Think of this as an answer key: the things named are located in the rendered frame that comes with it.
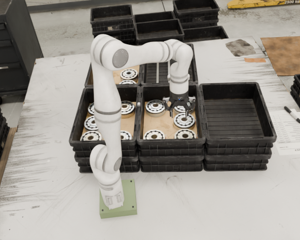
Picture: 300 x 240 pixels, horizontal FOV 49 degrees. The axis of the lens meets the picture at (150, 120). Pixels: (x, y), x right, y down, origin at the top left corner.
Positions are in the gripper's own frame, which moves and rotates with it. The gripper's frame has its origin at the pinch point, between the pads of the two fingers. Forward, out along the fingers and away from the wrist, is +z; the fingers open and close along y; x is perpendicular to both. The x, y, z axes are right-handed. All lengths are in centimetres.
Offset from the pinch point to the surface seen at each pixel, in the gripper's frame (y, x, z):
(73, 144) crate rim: -46.4, -9.2, 8.0
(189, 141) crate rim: 4.2, -9.0, 7.6
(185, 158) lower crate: 2.3, -9.1, 19.2
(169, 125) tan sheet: -4.3, 10.6, 17.3
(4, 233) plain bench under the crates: -75, -39, 30
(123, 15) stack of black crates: -48, 202, 52
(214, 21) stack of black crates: 40, 185, 54
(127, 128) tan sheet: -25.1, 8.9, 17.2
